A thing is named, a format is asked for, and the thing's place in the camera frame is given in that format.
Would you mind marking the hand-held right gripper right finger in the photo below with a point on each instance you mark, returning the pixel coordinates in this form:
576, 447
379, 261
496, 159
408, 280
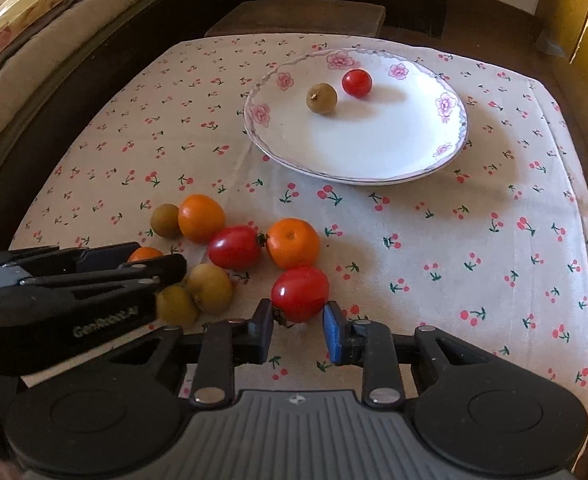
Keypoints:
333, 332

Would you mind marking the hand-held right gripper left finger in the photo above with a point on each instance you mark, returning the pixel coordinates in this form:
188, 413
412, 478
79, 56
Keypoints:
259, 332

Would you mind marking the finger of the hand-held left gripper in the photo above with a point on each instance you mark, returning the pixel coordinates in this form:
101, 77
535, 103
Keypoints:
166, 269
106, 254

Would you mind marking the small orange mandarin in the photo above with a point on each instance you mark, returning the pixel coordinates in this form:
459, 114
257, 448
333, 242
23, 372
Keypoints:
144, 253

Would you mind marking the brown longan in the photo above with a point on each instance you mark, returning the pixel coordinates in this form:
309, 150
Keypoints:
165, 220
176, 306
322, 99
209, 287

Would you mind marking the oblong red cherry tomato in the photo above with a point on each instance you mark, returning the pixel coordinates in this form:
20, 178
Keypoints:
234, 246
300, 293

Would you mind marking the floral white plate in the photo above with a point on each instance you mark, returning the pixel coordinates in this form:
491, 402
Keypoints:
373, 183
383, 130

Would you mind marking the round red cherry tomato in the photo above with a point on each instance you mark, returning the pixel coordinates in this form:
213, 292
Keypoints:
356, 83

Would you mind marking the cherry print tablecloth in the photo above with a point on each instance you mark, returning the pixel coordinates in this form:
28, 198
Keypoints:
423, 240

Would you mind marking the dark wooden stool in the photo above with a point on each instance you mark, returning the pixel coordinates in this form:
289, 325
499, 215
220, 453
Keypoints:
294, 16

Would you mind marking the white paper scrap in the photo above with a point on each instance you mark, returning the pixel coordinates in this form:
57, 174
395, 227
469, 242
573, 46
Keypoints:
551, 46

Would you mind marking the yellow wooden wardrobe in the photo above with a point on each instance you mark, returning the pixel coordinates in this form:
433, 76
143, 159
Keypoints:
573, 0

